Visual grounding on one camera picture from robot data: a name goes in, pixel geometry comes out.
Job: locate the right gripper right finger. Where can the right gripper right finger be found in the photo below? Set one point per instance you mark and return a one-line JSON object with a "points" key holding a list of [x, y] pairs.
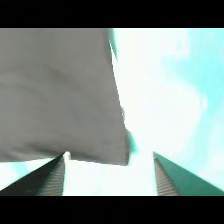
{"points": [[176, 181]]}

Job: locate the grey garment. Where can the grey garment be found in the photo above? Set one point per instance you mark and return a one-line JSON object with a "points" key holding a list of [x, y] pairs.
{"points": [[56, 96]]}

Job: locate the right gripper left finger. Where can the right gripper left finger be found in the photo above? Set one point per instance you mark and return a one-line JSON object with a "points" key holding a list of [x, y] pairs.
{"points": [[46, 181]]}

